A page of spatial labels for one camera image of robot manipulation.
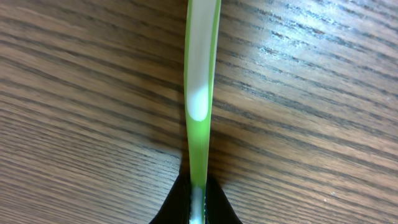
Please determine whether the white green toothbrush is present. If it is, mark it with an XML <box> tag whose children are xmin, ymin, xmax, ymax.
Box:
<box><xmin>184</xmin><ymin>0</ymin><xmax>221</xmax><ymax>224</ymax></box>

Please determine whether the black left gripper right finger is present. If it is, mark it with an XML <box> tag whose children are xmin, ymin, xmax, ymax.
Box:
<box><xmin>205</xmin><ymin>176</ymin><xmax>243</xmax><ymax>224</ymax></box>

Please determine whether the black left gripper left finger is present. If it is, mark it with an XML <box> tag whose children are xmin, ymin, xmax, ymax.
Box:
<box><xmin>150</xmin><ymin>174</ymin><xmax>192</xmax><ymax>224</ymax></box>

